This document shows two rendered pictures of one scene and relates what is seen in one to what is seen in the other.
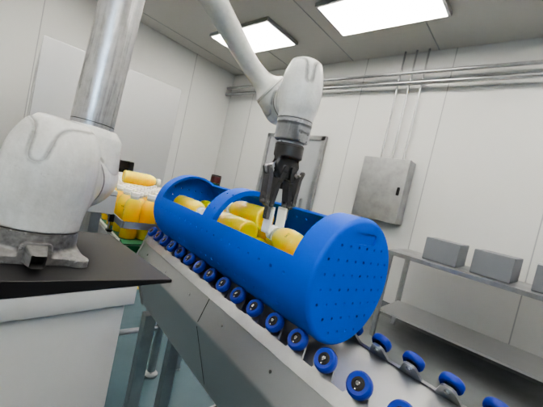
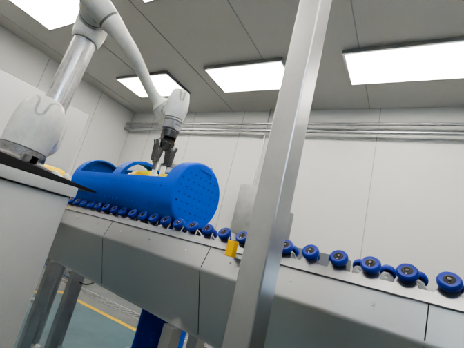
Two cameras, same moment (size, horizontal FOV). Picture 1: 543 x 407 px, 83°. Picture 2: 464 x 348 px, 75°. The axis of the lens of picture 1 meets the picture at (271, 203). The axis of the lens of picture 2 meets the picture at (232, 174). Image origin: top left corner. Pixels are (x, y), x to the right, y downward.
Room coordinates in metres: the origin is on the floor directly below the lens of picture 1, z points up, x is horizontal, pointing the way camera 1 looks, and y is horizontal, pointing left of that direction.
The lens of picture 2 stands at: (-0.61, -0.12, 0.92)
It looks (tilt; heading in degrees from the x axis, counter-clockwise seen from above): 13 degrees up; 351
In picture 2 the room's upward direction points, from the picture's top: 14 degrees clockwise
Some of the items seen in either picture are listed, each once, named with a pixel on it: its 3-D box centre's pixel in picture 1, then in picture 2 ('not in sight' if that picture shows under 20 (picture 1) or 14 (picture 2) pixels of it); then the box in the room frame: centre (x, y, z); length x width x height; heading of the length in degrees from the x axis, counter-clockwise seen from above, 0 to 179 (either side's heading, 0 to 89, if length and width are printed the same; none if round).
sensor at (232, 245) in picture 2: not in sight; (237, 249); (0.30, -0.34, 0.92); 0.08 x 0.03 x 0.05; 130
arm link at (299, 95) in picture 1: (300, 91); (177, 105); (0.80, -0.01, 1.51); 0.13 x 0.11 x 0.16; 14
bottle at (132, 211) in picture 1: (131, 216); not in sight; (1.35, 0.60, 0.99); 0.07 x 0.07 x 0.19
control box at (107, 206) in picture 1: (98, 197); not in sight; (1.33, 0.75, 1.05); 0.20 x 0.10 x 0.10; 40
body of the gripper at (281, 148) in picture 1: (286, 161); (167, 139); (0.79, -0.01, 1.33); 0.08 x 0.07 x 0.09; 132
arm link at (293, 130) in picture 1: (292, 132); (171, 125); (0.79, -0.01, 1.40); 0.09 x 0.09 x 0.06
